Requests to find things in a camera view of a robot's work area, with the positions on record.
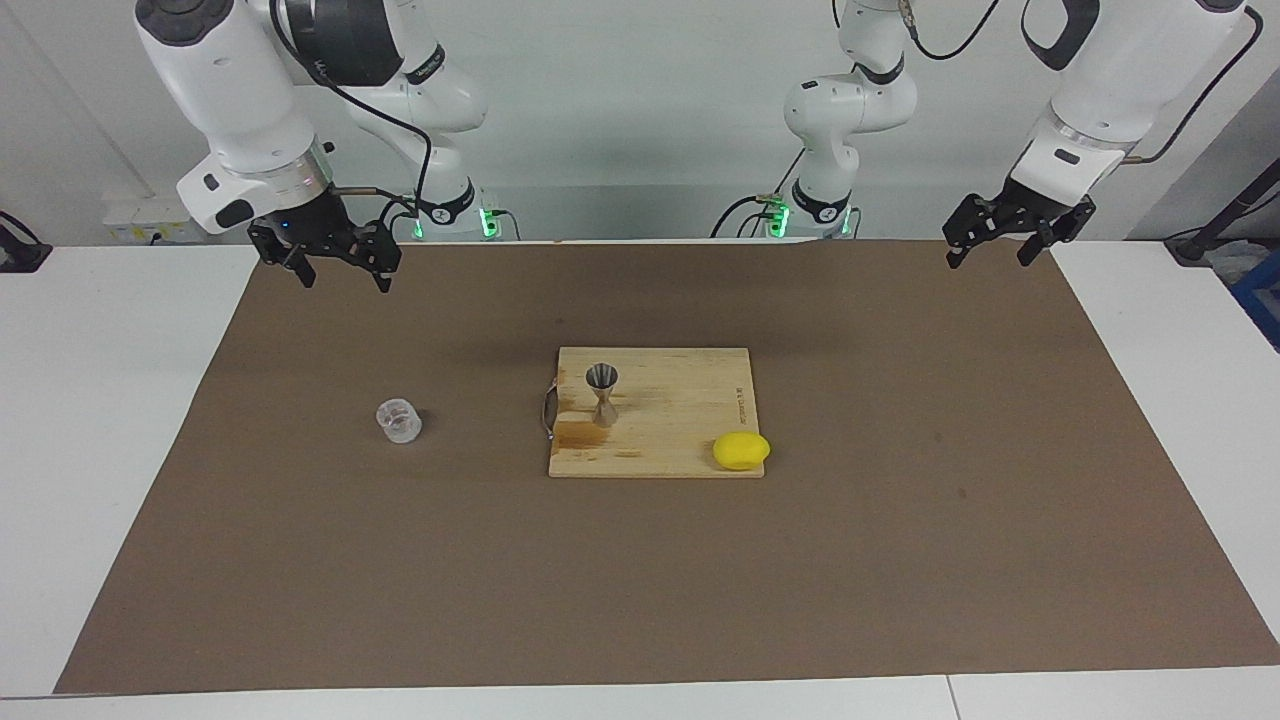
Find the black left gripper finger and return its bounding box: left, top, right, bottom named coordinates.
left=942, top=193, right=1003, bottom=270
left=1016, top=203, right=1099, bottom=268

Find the small clear glass cup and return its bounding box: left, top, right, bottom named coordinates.
left=376, top=398, right=423, bottom=445

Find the steel double jigger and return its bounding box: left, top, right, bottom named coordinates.
left=586, top=364, right=621, bottom=429

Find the white power strip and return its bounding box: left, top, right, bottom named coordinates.
left=102, top=195, right=216, bottom=244

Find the black stand pole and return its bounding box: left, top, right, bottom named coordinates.
left=1165, top=158, right=1280, bottom=266

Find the blue crate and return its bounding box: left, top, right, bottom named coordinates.
left=1230, top=250, right=1280, bottom=353

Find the yellow lemon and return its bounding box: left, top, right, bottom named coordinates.
left=712, top=432, right=772, bottom=472

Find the wooden cutting board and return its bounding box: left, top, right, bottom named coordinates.
left=541, top=347, right=766, bottom=479

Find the brown paper table mat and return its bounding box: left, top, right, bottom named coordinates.
left=55, top=238, right=1280, bottom=694

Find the black right base cable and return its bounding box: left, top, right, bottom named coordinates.
left=376, top=195, right=416, bottom=243

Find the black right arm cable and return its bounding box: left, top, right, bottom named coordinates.
left=268, top=0, right=433, bottom=226

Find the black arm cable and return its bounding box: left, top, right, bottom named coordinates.
left=268, top=0, right=433, bottom=226
left=900, top=0, right=1266, bottom=166

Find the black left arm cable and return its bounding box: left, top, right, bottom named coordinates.
left=900, top=0, right=1266, bottom=166

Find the black clamp with cable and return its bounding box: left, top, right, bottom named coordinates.
left=0, top=210, right=53, bottom=273

